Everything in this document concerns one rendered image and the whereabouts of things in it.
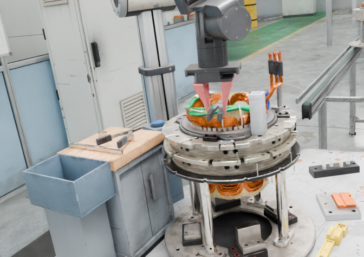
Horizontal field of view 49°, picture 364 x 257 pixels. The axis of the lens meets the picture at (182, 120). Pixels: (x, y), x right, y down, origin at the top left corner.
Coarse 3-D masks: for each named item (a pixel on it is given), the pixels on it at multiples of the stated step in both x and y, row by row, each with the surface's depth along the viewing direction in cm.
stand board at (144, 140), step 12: (108, 132) 110; (120, 132) 108; (144, 132) 106; (156, 132) 105; (96, 144) 101; (108, 144) 100; (132, 144) 98; (144, 144) 98; (156, 144) 102; (84, 156) 94; (96, 156) 93; (108, 156) 92; (120, 156) 92; (132, 156) 94
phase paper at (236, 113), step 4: (228, 112) 87; (232, 112) 87; (236, 112) 87; (240, 112) 87; (244, 112) 88; (224, 116) 87; (228, 116) 87; (232, 116) 87; (236, 116) 87; (228, 128) 88
